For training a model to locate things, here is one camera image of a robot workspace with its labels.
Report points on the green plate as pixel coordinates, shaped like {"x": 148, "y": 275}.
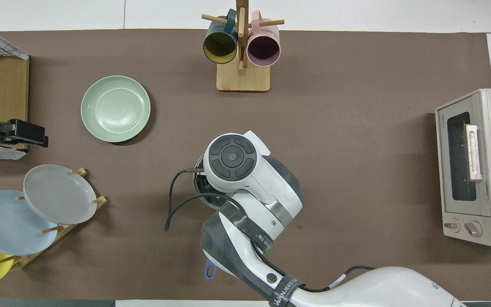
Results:
{"x": 115, "y": 108}

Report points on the light blue plate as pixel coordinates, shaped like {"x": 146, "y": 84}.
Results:
{"x": 7, "y": 226}

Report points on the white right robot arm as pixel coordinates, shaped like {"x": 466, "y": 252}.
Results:
{"x": 249, "y": 179}

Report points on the wooden plate rack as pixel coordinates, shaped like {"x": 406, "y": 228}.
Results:
{"x": 24, "y": 261}

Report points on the grey plate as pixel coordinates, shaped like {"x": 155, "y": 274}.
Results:
{"x": 58, "y": 194}

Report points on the pink mug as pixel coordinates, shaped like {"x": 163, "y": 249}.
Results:
{"x": 264, "y": 47}

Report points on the wooden mug tree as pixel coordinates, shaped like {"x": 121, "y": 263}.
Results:
{"x": 243, "y": 79}

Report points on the brown table mat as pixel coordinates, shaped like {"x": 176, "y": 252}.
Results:
{"x": 356, "y": 170}

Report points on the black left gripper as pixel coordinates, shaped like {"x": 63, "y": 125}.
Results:
{"x": 26, "y": 133}

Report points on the dark teal mug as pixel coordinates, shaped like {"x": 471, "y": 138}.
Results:
{"x": 220, "y": 44}

